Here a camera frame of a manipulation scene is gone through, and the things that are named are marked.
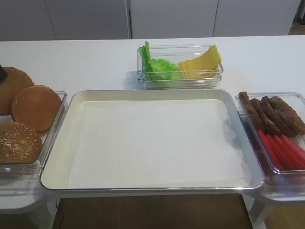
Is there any leftmost brown meat patty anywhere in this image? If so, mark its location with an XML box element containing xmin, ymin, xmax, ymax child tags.
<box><xmin>238</xmin><ymin>92</ymin><xmax>264</xmax><ymax>131</ymax></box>

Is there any upright yellow cheese slice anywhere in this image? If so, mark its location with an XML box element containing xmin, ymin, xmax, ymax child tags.
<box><xmin>190</xmin><ymin>44</ymin><xmax>222</xmax><ymax>68</ymax></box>

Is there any clear plastic lettuce cheese container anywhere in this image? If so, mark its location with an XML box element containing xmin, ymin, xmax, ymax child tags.
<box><xmin>137</xmin><ymin>44</ymin><xmax>224</xmax><ymax>90</ymax></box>

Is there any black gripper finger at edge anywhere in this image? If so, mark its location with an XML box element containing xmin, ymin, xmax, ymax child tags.
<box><xmin>0</xmin><ymin>65</ymin><xmax>8</xmax><ymax>83</ymax></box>

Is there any clear plastic bun container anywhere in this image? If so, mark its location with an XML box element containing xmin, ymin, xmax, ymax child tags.
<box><xmin>0</xmin><ymin>91</ymin><xmax>68</xmax><ymax>179</ymax></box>

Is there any large white metal tray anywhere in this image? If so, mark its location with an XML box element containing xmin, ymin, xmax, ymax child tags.
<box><xmin>41</xmin><ymin>89</ymin><xmax>264</xmax><ymax>192</ymax></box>

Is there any front red tomato slice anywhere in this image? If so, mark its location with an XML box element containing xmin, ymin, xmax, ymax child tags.
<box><xmin>280</xmin><ymin>135</ymin><xmax>305</xmax><ymax>167</ymax></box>

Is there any white parchment paper sheet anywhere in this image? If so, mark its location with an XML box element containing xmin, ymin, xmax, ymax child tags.
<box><xmin>68</xmin><ymin>100</ymin><xmax>245</xmax><ymax>188</ymax></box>

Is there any yellow cheese slices stack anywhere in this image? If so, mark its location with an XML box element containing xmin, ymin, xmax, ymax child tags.
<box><xmin>178</xmin><ymin>60</ymin><xmax>218</xmax><ymax>80</ymax></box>

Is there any green lettuce leaf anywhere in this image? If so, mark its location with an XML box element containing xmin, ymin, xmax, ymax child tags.
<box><xmin>138</xmin><ymin>41</ymin><xmax>181</xmax><ymax>81</ymax></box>

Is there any bun half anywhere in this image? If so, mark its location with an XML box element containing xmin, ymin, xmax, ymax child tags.
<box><xmin>11</xmin><ymin>85</ymin><xmax>61</xmax><ymax>132</ymax></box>
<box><xmin>0</xmin><ymin>67</ymin><xmax>34</xmax><ymax>115</ymax></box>

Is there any red tomato slice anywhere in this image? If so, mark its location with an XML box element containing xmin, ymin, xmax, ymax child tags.
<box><xmin>266</xmin><ymin>135</ymin><xmax>291</xmax><ymax>170</ymax></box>
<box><xmin>273</xmin><ymin>136</ymin><xmax>305</xmax><ymax>170</ymax></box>
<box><xmin>280</xmin><ymin>135</ymin><xmax>305</xmax><ymax>167</ymax></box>
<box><xmin>258</xmin><ymin>130</ymin><xmax>284</xmax><ymax>170</ymax></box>

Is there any brown meat patty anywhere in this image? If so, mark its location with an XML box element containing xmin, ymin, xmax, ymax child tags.
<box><xmin>238</xmin><ymin>92</ymin><xmax>264</xmax><ymax>131</ymax></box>
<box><xmin>250</xmin><ymin>99</ymin><xmax>282</xmax><ymax>136</ymax></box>
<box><xmin>261</xmin><ymin>96</ymin><xmax>297</xmax><ymax>138</ymax></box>
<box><xmin>269</xmin><ymin>96</ymin><xmax>305</xmax><ymax>135</ymax></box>

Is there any right sesame top bun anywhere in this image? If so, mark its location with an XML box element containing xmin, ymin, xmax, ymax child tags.
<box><xmin>0</xmin><ymin>122</ymin><xmax>42</xmax><ymax>164</ymax></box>

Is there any front brown meat patty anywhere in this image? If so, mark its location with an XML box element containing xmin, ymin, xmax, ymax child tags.
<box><xmin>269</xmin><ymin>96</ymin><xmax>305</xmax><ymax>135</ymax></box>

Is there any front bottom bun half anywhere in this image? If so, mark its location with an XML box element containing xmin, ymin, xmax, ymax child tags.
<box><xmin>11</xmin><ymin>85</ymin><xmax>61</xmax><ymax>132</ymax></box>

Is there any back bottom bun half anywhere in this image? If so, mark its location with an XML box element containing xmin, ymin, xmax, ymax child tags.
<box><xmin>0</xmin><ymin>67</ymin><xmax>34</xmax><ymax>115</ymax></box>

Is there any leftmost red tomato slice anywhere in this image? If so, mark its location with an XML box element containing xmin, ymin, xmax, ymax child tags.
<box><xmin>258</xmin><ymin>130</ymin><xmax>284</xmax><ymax>170</ymax></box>

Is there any clear plastic patty tomato container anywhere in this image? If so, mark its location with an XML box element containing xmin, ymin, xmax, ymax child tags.
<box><xmin>236</xmin><ymin>92</ymin><xmax>305</xmax><ymax>185</ymax></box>

